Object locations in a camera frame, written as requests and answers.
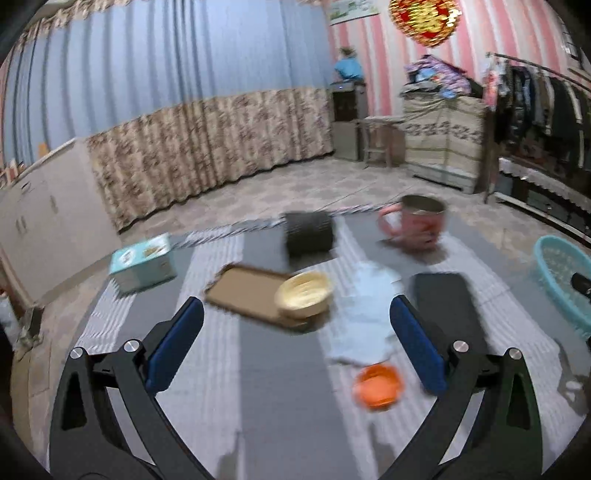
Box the light blue cloth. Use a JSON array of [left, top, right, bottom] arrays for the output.
[[325, 263, 404, 365]]

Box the yellow bowl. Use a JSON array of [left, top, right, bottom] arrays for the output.
[[274, 271, 334, 321]]

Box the metal clothes rack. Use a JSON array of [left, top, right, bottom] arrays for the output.
[[482, 52, 591, 204]]

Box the white low cabinet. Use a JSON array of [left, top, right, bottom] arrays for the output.
[[0, 138, 121, 305]]

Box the small metal stool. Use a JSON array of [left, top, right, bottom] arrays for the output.
[[358, 117, 407, 169]]

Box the blue cloth bundle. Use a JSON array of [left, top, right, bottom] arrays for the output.
[[335, 58, 365, 83]]

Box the grey water dispenser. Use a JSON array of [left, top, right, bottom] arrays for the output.
[[331, 80, 369, 161]]

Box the black cylindrical speaker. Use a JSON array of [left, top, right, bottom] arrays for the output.
[[283, 211, 334, 259]]

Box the blue and floral curtain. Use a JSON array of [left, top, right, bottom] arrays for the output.
[[0, 0, 335, 232]]

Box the small orange dish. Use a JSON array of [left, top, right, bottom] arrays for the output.
[[353, 364, 404, 411]]

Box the row of hanging clothes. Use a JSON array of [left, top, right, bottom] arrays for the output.
[[492, 62, 591, 169]]

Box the pink hanging bag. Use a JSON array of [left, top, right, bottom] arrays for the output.
[[482, 58, 506, 109]]

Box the red heart wall decoration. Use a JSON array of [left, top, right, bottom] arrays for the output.
[[388, 0, 462, 48]]

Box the cloth-covered cabinet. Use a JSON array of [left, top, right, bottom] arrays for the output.
[[402, 90, 490, 195]]

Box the grey striped cloth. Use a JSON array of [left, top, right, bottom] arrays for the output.
[[9, 203, 587, 480]]

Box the pile of clothes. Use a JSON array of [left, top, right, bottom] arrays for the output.
[[401, 54, 483, 100]]

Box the small wall picture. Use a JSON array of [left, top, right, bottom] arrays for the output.
[[329, 0, 379, 26]]

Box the light blue plastic basket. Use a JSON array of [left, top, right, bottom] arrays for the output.
[[533, 235, 591, 342]]

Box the brown wooden tray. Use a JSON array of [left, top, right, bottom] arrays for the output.
[[204, 263, 315, 330]]

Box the black zip case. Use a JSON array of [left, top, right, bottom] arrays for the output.
[[411, 272, 490, 365]]

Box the teal tissue box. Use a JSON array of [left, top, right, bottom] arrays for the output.
[[108, 233, 178, 296]]

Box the pink mug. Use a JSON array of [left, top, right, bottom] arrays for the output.
[[379, 195, 448, 252]]

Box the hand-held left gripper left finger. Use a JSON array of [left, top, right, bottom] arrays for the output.
[[48, 296, 206, 480]]

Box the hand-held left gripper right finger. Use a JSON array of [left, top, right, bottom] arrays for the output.
[[389, 295, 543, 480]]

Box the lace-covered low cabinet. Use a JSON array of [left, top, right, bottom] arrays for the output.
[[492, 157, 591, 236]]

